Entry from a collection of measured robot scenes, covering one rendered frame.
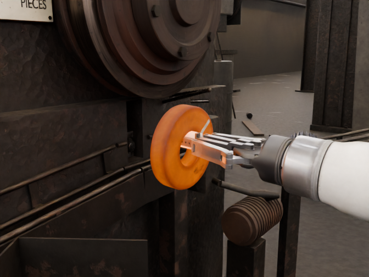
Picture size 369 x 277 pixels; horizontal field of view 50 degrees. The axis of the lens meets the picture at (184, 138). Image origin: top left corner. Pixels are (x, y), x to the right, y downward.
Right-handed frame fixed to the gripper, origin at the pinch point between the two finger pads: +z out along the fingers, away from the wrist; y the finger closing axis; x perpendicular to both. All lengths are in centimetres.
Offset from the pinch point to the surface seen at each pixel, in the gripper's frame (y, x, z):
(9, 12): -11.0, 21.2, 37.0
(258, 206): 50, -32, 7
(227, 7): 726, 78, 436
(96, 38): 0.0, 16.8, 23.5
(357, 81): 298, -14, 43
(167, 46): 12.4, 15.6, 14.9
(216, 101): 61, -4, 32
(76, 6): -2.1, 22.8, 27.0
